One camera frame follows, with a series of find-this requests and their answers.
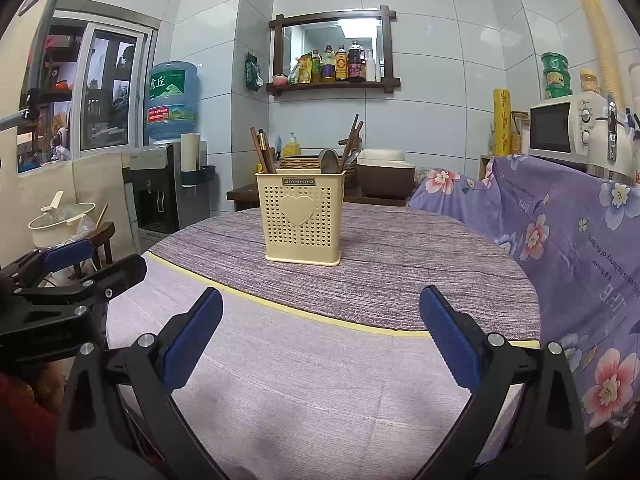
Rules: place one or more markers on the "pale lilac cloth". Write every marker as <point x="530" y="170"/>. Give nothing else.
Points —
<point x="300" y="400"/>

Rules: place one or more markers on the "white bottle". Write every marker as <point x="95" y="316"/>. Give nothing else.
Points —
<point x="371" y="67"/>

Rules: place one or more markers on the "pink bowl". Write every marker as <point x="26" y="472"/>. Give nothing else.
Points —
<point x="280" y="80"/>

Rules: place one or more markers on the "white microwave oven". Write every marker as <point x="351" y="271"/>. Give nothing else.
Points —
<point x="550" y="130"/>

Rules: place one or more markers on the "window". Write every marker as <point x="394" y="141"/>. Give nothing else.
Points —
<point x="100" y="90"/>

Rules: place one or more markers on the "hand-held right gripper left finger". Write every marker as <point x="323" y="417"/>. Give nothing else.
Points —
<point x="192" y="340"/>

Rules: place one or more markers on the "white cooking pot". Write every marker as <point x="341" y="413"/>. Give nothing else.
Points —
<point x="60" y="222"/>

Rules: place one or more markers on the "dark wooden counter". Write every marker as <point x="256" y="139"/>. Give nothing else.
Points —
<point x="245" y="195"/>

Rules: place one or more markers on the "yellow packet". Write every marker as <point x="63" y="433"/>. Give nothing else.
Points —
<point x="306" y="70"/>

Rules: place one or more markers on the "long yellow tube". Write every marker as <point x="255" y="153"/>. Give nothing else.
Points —
<point x="597" y="35"/>

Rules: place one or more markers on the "green bottle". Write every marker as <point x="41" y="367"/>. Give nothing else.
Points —
<point x="316" y="67"/>

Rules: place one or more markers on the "oil bottle with purple label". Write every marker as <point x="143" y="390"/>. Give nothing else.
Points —
<point x="328" y="66"/>

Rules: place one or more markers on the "purple floral cloth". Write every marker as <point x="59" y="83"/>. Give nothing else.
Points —
<point x="565" y="230"/>

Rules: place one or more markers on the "grey water dispenser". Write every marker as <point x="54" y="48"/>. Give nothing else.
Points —
<point x="155" y="185"/>

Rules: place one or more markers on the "brown bottle with yellow label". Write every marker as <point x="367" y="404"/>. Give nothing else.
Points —
<point x="341" y="66"/>

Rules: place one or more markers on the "yellow patterned roll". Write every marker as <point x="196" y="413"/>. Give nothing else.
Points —
<point x="502" y="122"/>

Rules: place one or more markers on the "cream plastic utensil holder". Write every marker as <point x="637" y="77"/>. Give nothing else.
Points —
<point x="300" y="215"/>

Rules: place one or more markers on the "black chopstick with gold band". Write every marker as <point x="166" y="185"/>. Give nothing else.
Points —
<point x="267" y="157"/>

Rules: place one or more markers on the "glass jar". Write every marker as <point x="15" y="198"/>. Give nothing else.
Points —
<point x="520" y="132"/>

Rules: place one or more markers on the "brown wooden chopstick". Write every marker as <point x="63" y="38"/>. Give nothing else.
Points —
<point x="256" y="147"/>
<point x="350" y="140"/>
<point x="356" y="132"/>

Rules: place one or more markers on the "stack of green bowls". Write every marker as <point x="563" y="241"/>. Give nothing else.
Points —
<point x="556" y="75"/>

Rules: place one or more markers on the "dark soy sauce bottle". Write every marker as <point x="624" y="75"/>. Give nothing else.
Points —
<point x="356" y="65"/>

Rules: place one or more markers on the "wooden framed mirror shelf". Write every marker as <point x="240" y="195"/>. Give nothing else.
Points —
<point x="387" y="50"/>

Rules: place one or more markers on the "jar with orange lid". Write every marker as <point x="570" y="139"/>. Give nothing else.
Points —
<point x="590" y="82"/>

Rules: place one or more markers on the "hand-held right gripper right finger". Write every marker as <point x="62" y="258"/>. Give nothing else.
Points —
<point x="450" y="340"/>

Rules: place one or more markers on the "metal spoon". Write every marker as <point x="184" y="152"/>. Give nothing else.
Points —
<point x="352" y="159"/>
<point x="329" y="161"/>

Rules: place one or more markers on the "blue water bottle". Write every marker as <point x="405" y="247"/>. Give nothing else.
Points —
<point x="171" y="100"/>

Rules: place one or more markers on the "wooden chair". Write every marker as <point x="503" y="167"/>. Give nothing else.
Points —
<point x="97" y="240"/>

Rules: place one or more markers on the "green hanging packet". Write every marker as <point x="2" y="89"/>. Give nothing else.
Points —
<point x="253" y="72"/>

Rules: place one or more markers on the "brown and white rice cooker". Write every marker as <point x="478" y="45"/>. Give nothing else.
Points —
<point x="385" y="175"/>

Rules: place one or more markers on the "paper cup tube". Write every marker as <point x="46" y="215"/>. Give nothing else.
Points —
<point x="190" y="152"/>

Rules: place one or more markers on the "dark blue cup holder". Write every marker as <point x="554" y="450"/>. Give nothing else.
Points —
<point x="202" y="176"/>

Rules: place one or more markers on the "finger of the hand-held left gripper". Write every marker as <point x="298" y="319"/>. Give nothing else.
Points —
<point x="67" y="256"/>
<point x="122" y="272"/>

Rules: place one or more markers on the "yellow soap pump bottle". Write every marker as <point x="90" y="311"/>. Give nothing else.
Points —
<point x="291" y="147"/>

